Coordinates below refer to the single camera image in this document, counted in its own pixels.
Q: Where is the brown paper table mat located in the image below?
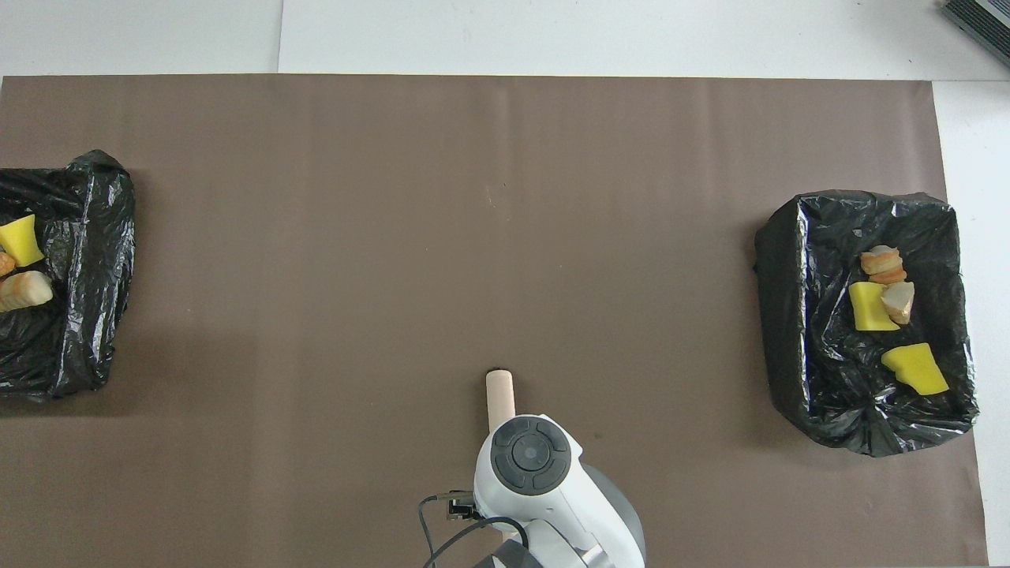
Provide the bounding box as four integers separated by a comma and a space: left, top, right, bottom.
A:
0, 75, 989, 567

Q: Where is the pale yellow chunk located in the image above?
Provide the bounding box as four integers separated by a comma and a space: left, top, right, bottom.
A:
0, 271, 54, 314
881, 281, 916, 325

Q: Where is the black bag lined bin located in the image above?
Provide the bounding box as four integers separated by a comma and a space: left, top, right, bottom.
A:
754, 189, 981, 458
0, 149, 137, 402

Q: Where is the green and yellow sponge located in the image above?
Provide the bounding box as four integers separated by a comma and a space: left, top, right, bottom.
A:
849, 282, 901, 333

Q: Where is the orange striped bread piece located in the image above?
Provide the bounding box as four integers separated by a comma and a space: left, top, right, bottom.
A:
859, 245, 908, 286

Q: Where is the grey ribbed device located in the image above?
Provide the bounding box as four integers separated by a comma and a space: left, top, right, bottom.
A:
941, 0, 1010, 68

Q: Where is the notched yellow sponge piece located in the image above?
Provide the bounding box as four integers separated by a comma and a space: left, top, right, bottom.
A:
881, 342, 949, 396

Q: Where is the yellow sponge wedge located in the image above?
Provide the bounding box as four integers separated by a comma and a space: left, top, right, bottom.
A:
0, 214, 45, 267

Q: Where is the pink handled black bristle brush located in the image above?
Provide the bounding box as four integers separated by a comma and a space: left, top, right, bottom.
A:
486, 369, 517, 435

